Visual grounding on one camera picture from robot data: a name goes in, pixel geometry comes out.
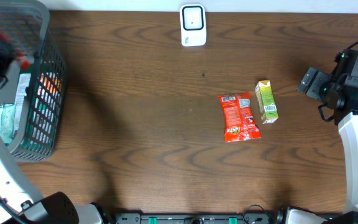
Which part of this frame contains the yellow green juice carton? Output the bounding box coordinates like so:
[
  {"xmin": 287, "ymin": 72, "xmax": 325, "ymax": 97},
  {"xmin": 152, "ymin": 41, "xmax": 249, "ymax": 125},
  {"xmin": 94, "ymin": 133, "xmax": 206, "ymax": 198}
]
[{"xmin": 255, "ymin": 80, "xmax": 278, "ymax": 124}]

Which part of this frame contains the red snack bag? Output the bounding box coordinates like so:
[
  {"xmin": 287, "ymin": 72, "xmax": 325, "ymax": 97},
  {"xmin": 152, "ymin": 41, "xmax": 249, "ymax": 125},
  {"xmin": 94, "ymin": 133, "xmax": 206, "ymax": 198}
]
[{"xmin": 218, "ymin": 92, "xmax": 261, "ymax": 142}]

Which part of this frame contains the light green wet wipes pack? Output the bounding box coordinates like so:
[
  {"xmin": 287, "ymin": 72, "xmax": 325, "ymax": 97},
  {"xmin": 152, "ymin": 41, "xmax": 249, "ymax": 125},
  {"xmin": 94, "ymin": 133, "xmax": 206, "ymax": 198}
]
[{"xmin": 0, "ymin": 104, "xmax": 16, "ymax": 146}]

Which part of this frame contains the small red Nescafe packet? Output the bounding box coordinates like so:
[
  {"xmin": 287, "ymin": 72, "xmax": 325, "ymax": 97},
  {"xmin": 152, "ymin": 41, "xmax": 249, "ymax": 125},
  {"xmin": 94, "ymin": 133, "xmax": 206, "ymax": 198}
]
[{"xmin": 0, "ymin": 32, "xmax": 30, "ymax": 70}]

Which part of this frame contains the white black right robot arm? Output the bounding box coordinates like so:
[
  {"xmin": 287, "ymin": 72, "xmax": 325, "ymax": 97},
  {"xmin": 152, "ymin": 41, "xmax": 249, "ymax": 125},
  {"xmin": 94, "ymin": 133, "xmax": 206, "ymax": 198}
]
[{"xmin": 273, "ymin": 67, "xmax": 358, "ymax": 223}]

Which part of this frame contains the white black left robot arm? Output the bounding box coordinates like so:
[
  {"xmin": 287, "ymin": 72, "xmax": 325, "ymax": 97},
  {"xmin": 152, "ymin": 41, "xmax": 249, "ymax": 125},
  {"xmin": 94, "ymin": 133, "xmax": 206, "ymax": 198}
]
[{"xmin": 0, "ymin": 34, "xmax": 104, "ymax": 224}]

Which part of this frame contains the white barcode scanner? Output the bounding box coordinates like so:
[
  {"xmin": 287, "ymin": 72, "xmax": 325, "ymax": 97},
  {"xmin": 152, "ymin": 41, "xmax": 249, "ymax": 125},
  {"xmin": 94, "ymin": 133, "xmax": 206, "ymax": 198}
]
[{"xmin": 180, "ymin": 4, "xmax": 207, "ymax": 47}]

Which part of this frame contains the grey plastic shopping basket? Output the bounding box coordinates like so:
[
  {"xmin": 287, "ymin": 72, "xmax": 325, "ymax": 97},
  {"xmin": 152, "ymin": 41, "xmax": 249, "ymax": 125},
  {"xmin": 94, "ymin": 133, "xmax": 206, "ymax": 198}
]
[{"xmin": 0, "ymin": 1, "xmax": 68, "ymax": 162}]

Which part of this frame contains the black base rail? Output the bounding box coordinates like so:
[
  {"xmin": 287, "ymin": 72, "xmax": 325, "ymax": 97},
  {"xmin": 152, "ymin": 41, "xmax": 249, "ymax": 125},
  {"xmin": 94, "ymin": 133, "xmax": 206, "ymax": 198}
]
[{"xmin": 114, "ymin": 212, "xmax": 273, "ymax": 224}]

